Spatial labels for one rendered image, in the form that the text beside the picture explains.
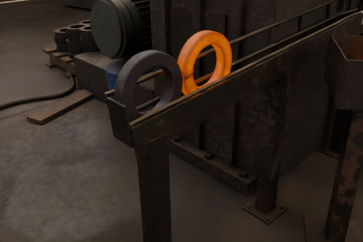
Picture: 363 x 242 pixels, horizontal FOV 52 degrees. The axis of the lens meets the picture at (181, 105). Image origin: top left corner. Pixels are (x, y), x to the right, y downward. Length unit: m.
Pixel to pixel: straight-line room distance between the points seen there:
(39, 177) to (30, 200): 0.16
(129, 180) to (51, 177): 0.37
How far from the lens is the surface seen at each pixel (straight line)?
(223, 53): 1.02
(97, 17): 2.40
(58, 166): 1.91
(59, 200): 1.69
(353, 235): 1.56
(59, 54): 3.16
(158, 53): 0.86
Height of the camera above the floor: 1.01
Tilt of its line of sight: 25 degrees down
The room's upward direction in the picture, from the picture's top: 1 degrees counter-clockwise
